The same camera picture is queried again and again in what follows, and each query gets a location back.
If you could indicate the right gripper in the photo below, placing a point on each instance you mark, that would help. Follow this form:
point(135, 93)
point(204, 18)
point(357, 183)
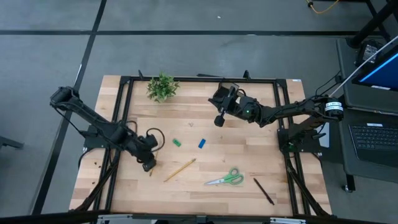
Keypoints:
point(234, 102)

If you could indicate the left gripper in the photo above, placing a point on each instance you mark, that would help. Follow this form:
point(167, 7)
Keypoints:
point(146, 147)

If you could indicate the yellow pencil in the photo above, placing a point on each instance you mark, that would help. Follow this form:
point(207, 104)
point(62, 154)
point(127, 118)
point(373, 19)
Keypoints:
point(180, 169)
point(151, 171)

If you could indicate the green eraser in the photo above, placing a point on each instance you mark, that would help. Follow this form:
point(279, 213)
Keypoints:
point(177, 142)

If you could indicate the blue eraser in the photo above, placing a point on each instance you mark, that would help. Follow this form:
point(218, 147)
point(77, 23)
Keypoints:
point(202, 143)

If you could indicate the dark pen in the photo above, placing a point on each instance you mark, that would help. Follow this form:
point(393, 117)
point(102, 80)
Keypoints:
point(263, 191)

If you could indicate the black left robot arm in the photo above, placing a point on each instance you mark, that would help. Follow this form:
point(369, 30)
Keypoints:
point(93, 118)

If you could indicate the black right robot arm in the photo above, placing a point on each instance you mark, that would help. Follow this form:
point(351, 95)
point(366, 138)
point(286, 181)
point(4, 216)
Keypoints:
point(289, 109)

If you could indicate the black mesh desk organizer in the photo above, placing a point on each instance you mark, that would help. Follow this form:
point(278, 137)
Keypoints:
point(218, 93)

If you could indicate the green plant in white pot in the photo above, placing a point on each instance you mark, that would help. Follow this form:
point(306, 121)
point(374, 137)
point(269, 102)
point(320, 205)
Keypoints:
point(161, 88)

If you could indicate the white sheet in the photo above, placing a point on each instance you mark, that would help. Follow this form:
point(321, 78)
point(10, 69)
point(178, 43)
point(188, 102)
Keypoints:
point(325, 138)

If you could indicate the grey side cart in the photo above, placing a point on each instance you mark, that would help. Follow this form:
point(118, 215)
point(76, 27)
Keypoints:
point(343, 62)

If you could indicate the grey furniture leg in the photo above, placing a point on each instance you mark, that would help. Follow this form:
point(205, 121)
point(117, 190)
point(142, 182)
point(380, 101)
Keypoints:
point(9, 143)

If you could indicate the cart caster wheel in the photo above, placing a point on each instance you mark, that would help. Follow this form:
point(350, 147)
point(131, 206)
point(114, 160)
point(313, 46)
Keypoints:
point(347, 187)

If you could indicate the black power box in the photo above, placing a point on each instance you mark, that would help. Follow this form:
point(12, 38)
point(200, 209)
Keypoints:
point(368, 51)

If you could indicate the black laptop keyboard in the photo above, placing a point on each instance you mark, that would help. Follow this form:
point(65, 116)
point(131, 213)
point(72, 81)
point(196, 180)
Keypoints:
point(373, 143)

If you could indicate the monitor with blue screen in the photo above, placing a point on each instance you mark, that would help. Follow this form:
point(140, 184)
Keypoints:
point(382, 73)

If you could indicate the black stand leg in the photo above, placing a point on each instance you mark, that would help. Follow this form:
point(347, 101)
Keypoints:
point(370, 25)

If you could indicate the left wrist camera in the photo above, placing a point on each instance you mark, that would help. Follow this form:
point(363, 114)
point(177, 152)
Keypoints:
point(149, 165)

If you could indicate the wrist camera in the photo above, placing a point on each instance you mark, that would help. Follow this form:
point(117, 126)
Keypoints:
point(219, 120)
point(149, 165)

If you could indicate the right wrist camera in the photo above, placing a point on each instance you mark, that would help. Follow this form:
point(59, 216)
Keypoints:
point(219, 120)

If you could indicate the black aluminium table frame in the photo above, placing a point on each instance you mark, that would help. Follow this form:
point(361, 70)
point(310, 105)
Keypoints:
point(186, 79)

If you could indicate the black camera gantry bar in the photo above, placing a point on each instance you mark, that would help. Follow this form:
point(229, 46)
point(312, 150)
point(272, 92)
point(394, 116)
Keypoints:
point(199, 218)

